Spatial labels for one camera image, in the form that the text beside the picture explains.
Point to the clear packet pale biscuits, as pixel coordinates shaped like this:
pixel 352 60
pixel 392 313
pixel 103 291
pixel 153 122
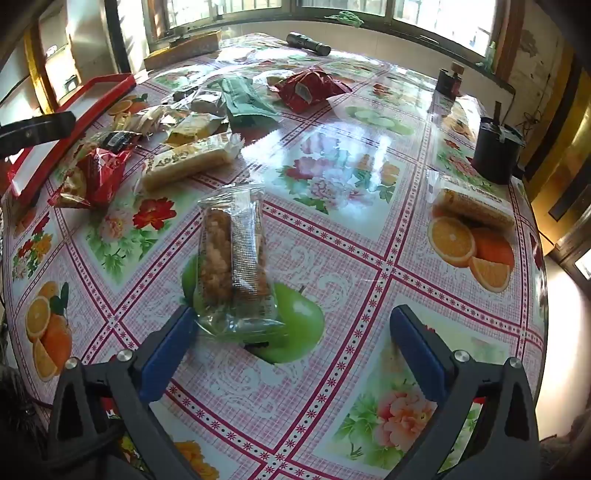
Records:
pixel 131 121

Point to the dark red small bottle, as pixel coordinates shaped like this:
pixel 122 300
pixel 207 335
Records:
pixel 450 81

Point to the long yellow rice cracker packet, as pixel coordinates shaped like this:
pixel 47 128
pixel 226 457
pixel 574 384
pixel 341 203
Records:
pixel 189 161

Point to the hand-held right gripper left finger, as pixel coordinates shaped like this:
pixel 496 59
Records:
pixel 168 355

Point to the green cloth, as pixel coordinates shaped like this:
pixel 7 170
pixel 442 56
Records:
pixel 344 17

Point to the yellow cardboard box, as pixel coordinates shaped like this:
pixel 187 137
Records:
pixel 184 48

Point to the small yellow snack packet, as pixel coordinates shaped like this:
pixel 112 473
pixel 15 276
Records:
pixel 194 129

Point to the twisted pastry clear packet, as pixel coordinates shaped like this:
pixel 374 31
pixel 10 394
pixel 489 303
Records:
pixel 231 258

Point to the green bottle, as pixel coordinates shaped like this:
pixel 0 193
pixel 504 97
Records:
pixel 490 55

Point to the black cylinder pot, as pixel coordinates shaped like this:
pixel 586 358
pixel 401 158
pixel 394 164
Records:
pixel 496 147

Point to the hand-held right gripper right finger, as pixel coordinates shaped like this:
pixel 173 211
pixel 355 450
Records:
pixel 420 355

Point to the wall shelf unit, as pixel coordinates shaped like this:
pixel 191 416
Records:
pixel 60 55

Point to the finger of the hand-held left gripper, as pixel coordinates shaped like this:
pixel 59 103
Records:
pixel 37 131

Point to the clear packet green label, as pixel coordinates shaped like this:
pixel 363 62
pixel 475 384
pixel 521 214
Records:
pixel 475 207

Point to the red and yellow snack packet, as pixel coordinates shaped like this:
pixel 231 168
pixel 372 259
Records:
pixel 99 177

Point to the clear packet pale cake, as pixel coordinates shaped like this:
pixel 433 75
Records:
pixel 272 78

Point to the barred window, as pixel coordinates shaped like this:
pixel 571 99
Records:
pixel 323 7

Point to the floral plastic tablecloth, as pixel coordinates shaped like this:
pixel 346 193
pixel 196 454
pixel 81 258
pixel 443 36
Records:
pixel 332 258

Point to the clear packet orange snack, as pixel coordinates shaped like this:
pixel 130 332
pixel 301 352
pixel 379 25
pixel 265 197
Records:
pixel 168 116

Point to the black flashlight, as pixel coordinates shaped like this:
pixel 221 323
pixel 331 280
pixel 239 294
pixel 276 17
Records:
pixel 308 44

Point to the red snack packet white label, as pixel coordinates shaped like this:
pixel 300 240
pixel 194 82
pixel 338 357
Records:
pixel 309 90

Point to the red tray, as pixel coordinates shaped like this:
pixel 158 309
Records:
pixel 106 82

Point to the green snack packet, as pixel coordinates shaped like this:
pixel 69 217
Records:
pixel 244 104

